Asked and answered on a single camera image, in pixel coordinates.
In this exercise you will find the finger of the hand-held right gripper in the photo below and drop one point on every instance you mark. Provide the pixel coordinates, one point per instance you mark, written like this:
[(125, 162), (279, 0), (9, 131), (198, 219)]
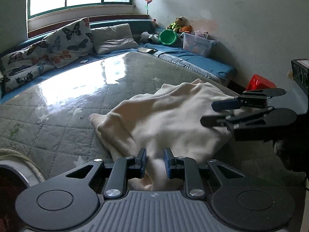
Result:
[(214, 120), (224, 104)]

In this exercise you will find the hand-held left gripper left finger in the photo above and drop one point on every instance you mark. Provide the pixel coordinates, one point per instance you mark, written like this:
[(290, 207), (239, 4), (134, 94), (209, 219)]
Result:
[(143, 162)]

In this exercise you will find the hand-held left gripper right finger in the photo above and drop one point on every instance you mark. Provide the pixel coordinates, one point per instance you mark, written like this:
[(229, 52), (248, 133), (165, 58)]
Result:
[(168, 163)]

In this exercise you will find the cream fleece garment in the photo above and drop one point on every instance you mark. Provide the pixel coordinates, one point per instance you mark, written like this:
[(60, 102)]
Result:
[(169, 116)]

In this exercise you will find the red plastic stool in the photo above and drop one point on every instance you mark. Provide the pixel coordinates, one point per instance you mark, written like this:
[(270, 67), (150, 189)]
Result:
[(260, 83)]

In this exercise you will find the black speaker box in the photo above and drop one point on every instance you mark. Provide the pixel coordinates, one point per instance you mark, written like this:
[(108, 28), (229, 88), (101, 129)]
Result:
[(301, 73)]

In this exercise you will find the clear plastic storage box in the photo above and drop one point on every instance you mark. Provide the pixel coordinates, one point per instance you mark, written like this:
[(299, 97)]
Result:
[(198, 43)]

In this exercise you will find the blue denim cloth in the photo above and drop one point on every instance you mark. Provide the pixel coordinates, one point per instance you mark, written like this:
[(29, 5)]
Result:
[(173, 56)]

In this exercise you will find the orange plush toy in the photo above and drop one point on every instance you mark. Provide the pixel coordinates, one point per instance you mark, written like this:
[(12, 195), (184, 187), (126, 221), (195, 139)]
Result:
[(186, 29)]

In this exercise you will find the green plastic bucket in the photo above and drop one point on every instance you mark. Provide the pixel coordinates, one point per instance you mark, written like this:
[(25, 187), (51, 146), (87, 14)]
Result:
[(169, 37)]

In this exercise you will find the teddy bear in green vest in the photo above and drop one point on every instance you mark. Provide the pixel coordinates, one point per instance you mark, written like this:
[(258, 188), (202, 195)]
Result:
[(177, 24)]

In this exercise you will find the black pouch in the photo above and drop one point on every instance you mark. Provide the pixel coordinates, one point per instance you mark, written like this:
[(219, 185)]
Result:
[(147, 50)]

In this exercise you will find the grey plush toy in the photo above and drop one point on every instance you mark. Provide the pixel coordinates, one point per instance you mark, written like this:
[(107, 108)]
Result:
[(149, 37)]

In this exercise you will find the pink plush toy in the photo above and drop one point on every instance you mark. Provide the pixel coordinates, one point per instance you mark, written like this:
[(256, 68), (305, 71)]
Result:
[(154, 22)]

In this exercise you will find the teal sofa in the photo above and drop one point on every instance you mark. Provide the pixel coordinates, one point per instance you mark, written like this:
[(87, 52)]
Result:
[(140, 26)]

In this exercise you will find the beige pillow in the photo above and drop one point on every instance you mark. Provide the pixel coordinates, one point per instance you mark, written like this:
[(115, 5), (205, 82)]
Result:
[(113, 38)]

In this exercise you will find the black round induction cooktop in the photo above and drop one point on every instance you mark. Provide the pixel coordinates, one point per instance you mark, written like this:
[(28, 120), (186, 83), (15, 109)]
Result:
[(9, 186)]

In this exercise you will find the square butterfly print pillow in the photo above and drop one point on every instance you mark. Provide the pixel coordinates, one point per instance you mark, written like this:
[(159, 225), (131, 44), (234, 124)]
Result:
[(70, 41)]

